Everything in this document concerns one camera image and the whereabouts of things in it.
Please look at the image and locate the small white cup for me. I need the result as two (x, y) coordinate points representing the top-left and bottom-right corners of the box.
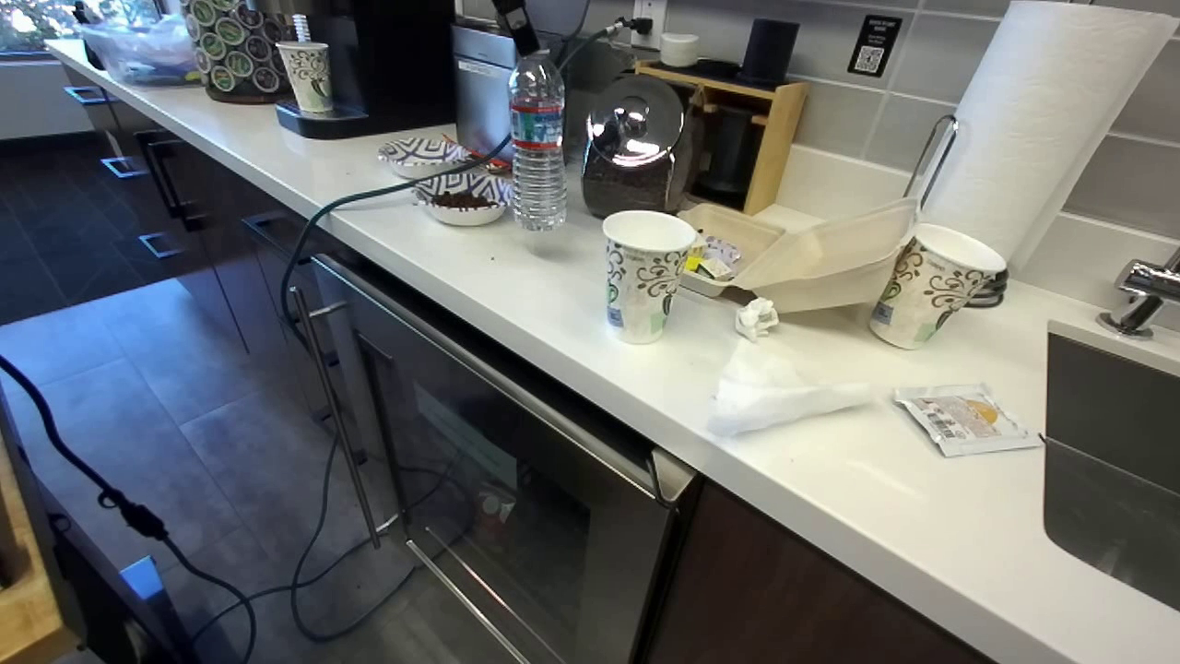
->
(654, 31), (706, 72)

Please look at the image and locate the blue paper plate with beans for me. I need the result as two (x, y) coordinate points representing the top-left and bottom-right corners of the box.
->
(412, 171), (517, 231)

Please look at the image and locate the metal paper towel holder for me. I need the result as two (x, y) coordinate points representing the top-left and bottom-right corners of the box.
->
(905, 111), (965, 209)

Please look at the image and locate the white paper towel roll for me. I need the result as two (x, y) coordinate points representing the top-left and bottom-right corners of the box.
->
(922, 0), (1180, 270)

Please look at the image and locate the black floor equipment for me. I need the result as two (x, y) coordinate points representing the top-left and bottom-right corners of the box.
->
(43, 487), (203, 664)

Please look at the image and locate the crumpled white wrapper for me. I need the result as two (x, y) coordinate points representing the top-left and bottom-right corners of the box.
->
(729, 290), (785, 344)

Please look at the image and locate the black wire pod carousel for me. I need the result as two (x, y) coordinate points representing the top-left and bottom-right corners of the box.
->
(181, 0), (300, 108)

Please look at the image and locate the white wall outlet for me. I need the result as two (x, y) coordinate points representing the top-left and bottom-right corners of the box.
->
(626, 0), (673, 40)

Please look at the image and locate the clear plastic water bottle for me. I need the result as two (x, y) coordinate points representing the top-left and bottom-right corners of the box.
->
(507, 47), (571, 237)

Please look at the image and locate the dark sink basin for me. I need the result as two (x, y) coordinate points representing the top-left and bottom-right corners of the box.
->
(1040, 322), (1180, 615)

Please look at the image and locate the stainless steel undercounter appliance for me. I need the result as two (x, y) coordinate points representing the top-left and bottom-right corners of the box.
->
(304, 248), (700, 664)

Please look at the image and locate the sauce packet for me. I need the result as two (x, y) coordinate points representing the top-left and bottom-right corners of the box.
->
(891, 381), (1045, 460)

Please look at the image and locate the chrome sink faucet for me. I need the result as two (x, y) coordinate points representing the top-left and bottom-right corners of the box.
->
(1096, 248), (1180, 338)

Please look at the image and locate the black wall sticker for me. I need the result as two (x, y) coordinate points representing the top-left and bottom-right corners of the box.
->
(844, 11), (909, 82)

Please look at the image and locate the black floor cable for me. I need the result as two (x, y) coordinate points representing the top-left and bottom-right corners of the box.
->
(0, 355), (262, 664)

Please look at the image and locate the clear plastic bag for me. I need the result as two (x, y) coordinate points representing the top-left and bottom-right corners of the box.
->
(72, 0), (203, 85)

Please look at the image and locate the wooden furniture piece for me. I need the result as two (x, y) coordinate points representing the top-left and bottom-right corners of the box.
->
(0, 440), (80, 664)

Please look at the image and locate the silver drawer handle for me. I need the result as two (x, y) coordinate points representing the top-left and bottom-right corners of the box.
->
(236, 206), (300, 249)
(58, 82), (115, 111)
(134, 230), (190, 263)
(95, 151), (152, 183)

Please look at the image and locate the stainless steel tin box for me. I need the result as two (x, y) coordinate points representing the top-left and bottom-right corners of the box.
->
(451, 23), (526, 160)

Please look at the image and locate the black power cord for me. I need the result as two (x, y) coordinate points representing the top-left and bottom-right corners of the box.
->
(552, 11), (654, 82)

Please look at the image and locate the blue cable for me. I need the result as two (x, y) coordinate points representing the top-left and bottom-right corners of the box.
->
(278, 134), (519, 645)

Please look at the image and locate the black silver Keurig coffee machine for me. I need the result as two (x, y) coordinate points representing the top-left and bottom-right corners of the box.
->
(273, 0), (463, 139)

